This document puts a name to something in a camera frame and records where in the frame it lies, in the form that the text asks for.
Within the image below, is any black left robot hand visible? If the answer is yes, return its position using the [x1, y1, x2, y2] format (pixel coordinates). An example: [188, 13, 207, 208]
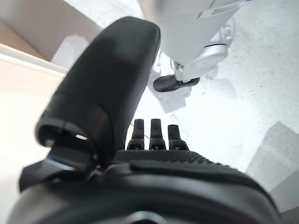
[18, 15, 280, 224]

